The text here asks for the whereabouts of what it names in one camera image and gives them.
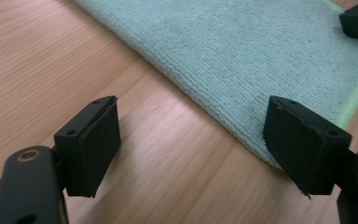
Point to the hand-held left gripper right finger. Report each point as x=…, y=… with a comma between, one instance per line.
x=304, y=149

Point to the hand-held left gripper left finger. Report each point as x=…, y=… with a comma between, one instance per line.
x=88, y=152

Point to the light green microfibre towel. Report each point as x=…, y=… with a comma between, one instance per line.
x=230, y=46

